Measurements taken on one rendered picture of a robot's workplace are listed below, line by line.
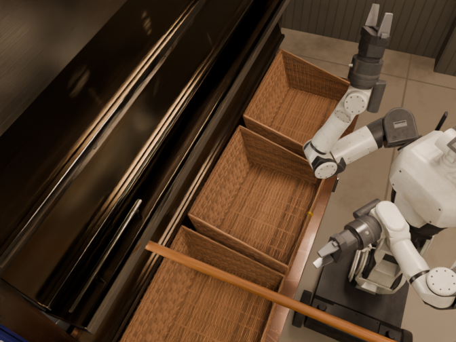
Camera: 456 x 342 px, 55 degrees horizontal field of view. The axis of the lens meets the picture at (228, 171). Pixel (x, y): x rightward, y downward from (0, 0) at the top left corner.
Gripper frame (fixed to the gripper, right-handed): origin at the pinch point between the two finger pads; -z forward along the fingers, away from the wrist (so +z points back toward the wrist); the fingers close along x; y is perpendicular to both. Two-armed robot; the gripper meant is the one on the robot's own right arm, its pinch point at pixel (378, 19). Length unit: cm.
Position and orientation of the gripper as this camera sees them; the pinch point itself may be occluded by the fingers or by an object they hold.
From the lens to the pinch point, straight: 134.3
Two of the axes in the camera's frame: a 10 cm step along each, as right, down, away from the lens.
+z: -1.0, 8.4, 5.4
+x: 0.4, 5.4, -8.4
